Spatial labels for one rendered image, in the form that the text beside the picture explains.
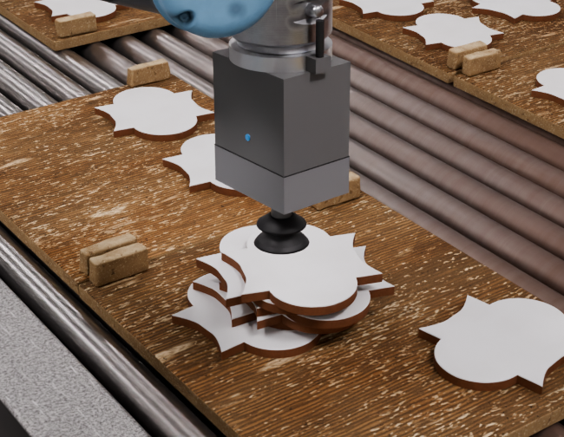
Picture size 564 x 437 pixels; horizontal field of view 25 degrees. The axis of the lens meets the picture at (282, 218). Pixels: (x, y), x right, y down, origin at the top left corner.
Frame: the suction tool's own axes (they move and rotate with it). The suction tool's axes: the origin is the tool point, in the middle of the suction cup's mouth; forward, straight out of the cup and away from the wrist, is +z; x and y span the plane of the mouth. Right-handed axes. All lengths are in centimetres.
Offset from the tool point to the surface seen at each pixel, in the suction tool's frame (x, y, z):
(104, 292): 1.3, 25.6, 14.7
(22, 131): -11, 63, 12
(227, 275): -4.9, 13.9, 10.1
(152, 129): -22, 52, 11
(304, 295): -7.0, 5.6, 9.5
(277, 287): -6.0, 8.1, 9.4
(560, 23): -91, 47, 10
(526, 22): -87, 50, 10
